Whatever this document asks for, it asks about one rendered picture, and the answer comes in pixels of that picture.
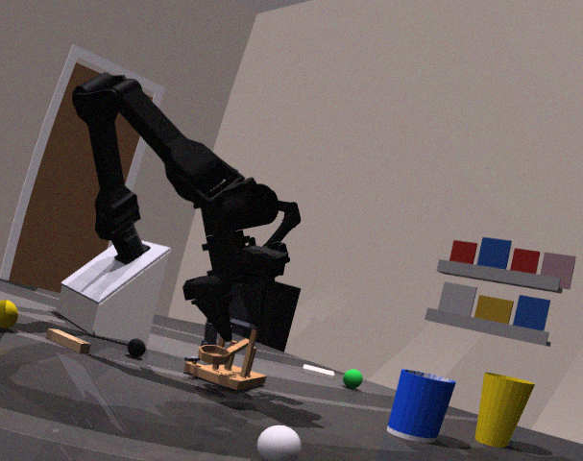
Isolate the yellow ball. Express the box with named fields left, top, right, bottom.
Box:
left=0, top=300, right=18, bottom=328

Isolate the olive yellow tapered cup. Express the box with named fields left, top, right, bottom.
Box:
left=474, top=373, right=535, bottom=448

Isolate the green ball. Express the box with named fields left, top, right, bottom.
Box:
left=343, top=369, right=363, bottom=388

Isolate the tan rectangular block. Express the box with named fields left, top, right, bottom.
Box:
left=46, top=328, right=91, bottom=353

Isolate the blue cup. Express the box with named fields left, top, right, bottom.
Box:
left=387, top=369, right=456, bottom=443

